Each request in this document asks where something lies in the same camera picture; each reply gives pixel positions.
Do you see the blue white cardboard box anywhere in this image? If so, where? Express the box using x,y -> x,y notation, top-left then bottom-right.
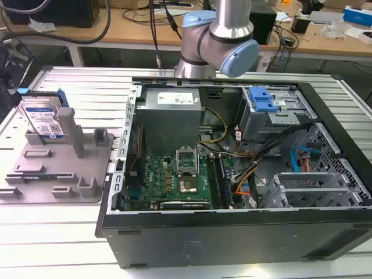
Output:
343,5 -> 372,28

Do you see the grey metal drive cage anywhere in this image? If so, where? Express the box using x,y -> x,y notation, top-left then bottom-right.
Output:
238,85 -> 318,143

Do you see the grey power supply unit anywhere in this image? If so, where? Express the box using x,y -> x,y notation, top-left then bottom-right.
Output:
135,88 -> 206,157

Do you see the wooden desk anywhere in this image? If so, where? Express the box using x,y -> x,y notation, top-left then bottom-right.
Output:
0,5 -> 372,56

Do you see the black monitor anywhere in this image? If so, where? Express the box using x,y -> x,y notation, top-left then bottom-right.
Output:
5,0 -> 101,28

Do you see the orange wire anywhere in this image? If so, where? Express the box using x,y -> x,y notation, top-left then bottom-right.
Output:
235,170 -> 256,204

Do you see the silver disk bay bracket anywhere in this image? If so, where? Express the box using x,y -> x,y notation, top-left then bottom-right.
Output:
266,171 -> 364,208

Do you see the CPU socket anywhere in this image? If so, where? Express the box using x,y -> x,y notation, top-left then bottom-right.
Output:
177,173 -> 201,195

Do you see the black box on desk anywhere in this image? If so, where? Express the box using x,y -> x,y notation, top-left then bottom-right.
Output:
249,2 -> 277,45

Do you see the green motherboard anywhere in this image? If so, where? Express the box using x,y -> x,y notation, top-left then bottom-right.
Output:
123,151 -> 233,210

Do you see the hard disk in blue carrier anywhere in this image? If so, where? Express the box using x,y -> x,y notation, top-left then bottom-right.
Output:
17,88 -> 68,140

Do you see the metal socket cover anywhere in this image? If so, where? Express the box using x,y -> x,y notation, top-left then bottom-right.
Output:
175,149 -> 197,175

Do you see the yellow black power wire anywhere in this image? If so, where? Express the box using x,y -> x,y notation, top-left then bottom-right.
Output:
196,106 -> 228,145

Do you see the blue SATA wire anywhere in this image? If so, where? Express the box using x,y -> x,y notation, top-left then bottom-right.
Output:
290,144 -> 320,175

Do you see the grey plastic parts rack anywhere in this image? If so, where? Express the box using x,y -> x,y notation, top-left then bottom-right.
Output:
0,107 -> 115,205

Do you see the black open PC case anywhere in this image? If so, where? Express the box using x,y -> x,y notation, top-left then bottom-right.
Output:
95,76 -> 372,270

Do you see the black cable with metal plug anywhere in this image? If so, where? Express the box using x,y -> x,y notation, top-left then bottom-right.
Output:
149,0 -> 163,69

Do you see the thick grey cable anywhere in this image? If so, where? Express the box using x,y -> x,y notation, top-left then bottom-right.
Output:
0,0 -> 113,45

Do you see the blue drive bay latch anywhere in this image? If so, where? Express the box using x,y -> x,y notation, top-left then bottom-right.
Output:
249,87 -> 278,114

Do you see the black bundled power cable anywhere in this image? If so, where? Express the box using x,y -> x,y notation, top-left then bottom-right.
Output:
232,123 -> 312,181

